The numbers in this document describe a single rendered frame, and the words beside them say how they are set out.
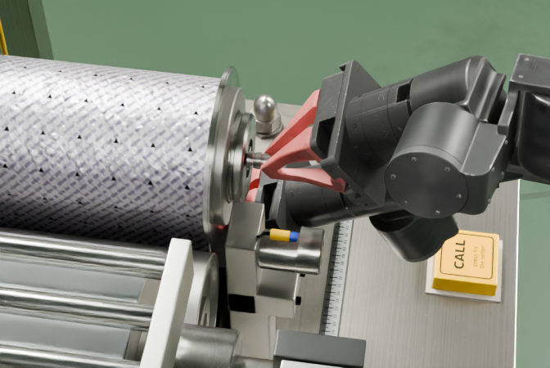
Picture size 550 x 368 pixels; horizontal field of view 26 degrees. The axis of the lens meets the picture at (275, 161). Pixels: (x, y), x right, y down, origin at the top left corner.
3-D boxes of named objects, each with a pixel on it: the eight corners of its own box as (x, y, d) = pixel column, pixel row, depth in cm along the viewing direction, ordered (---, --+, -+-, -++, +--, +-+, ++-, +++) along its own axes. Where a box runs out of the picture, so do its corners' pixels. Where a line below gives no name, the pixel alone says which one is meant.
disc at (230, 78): (214, 277, 100) (204, 175, 88) (208, 277, 100) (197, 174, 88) (242, 139, 109) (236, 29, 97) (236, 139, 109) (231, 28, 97)
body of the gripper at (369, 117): (380, 112, 97) (459, 85, 92) (362, 214, 91) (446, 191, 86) (333, 63, 93) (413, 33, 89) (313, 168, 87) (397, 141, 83)
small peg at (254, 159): (278, 171, 95) (281, 154, 95) (244, 167, 95) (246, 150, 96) (280, 172, 97) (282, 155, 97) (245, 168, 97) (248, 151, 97)
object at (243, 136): (250, 200, 102) (238, 206, 95) (227, 197, 102) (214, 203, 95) (259, 114, 102) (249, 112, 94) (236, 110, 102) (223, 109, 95)
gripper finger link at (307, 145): (300, 148, 101) (392, 118, 95) (286, 217, 97) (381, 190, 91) (250, 100, 97) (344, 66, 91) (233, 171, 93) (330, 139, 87)
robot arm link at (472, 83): (526, 97, 87) (490, 35, 85) (507, 154, 82) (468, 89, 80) (445, 123, 91) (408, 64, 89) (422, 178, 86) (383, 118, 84)
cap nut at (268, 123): (279, 139, 128) (279, 112, 125) (245, 136, 129) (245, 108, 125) (284, 114, 131) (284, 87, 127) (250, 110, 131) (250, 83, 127)
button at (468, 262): (494, 297, 131) (498, 285, 129) (430, 289, 132) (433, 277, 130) (496, 245, 135) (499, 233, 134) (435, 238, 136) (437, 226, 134)
